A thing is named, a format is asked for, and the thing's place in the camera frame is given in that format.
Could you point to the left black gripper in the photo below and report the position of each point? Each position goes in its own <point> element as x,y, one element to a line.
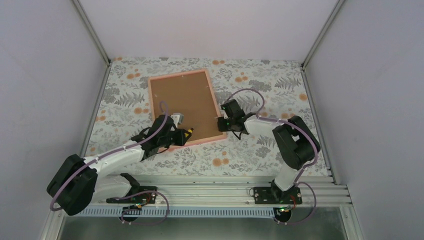
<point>181,141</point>

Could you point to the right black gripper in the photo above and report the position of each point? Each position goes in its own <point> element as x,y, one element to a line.
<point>221,126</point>

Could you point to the yellow screwdriver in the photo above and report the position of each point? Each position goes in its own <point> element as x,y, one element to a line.
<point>189,132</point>

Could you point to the pink picture frame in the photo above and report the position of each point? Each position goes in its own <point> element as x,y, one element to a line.
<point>191,94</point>

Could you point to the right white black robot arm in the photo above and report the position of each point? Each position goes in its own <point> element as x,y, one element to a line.
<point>296,143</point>

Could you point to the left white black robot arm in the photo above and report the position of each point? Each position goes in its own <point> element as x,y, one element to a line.
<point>81,181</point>

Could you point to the floral patterned table mat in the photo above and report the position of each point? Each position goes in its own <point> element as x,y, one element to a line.
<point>275,88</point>

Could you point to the aluminium rail base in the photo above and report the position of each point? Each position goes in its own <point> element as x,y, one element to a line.
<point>216,208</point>

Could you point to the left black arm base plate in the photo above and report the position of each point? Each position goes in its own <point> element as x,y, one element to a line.
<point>141,196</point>

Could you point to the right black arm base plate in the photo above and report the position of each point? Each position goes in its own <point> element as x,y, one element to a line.
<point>272,195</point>

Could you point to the right aluminium corner post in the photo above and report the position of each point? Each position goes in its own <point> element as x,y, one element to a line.
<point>329,21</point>

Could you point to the aluminium corner post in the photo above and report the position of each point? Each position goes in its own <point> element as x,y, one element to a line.
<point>329,21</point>
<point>91,31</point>

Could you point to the left aluminium corner post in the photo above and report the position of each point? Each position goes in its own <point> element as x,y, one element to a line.
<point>91,31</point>

